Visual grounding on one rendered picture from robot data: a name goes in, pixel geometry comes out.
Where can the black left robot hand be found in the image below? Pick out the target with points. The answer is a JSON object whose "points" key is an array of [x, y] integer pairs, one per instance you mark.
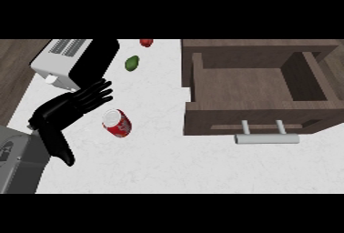
{"points": [[67, 106]]}

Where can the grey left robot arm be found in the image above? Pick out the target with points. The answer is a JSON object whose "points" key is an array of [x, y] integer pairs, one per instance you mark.
{"points": [[18, 160]]}

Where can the red soda can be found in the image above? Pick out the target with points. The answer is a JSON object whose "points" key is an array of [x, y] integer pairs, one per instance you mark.
{"points": [[117, 123]]}

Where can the brown wooden drawer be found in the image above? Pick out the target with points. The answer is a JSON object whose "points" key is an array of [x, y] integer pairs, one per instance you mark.
{"points": [[251, 97]]}

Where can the white toaster appliance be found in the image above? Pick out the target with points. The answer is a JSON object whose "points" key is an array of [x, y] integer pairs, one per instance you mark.
{"points": [[67, 62]]}

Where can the green vegetable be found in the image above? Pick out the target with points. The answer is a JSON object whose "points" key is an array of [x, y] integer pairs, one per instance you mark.
{"points": [[132, 63]]}

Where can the red vegetable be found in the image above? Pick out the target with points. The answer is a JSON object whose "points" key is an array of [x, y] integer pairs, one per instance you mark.
{"points": [[146, 42]]}

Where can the brown wooden cabinet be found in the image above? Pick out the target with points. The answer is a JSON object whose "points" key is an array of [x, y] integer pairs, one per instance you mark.
{"points": [[264, 50]]}

